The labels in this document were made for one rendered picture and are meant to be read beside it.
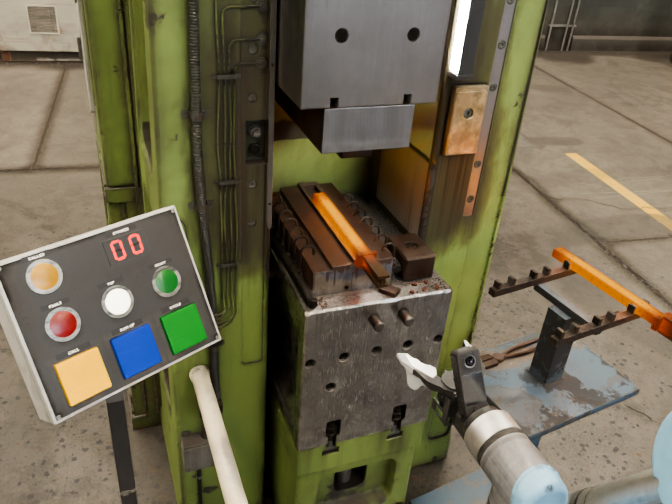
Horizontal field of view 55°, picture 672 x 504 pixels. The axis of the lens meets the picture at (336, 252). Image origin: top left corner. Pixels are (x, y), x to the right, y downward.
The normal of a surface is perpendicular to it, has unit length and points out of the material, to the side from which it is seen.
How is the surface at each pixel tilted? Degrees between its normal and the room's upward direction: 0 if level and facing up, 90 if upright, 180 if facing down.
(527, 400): 0
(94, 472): 0
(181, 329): 60
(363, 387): 90
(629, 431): 0
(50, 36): 90
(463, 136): 90
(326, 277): 90
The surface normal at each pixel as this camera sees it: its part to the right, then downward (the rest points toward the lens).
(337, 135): 0.36, 0.50
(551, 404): 0.07, -0.85
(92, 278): 0.66, -0.07
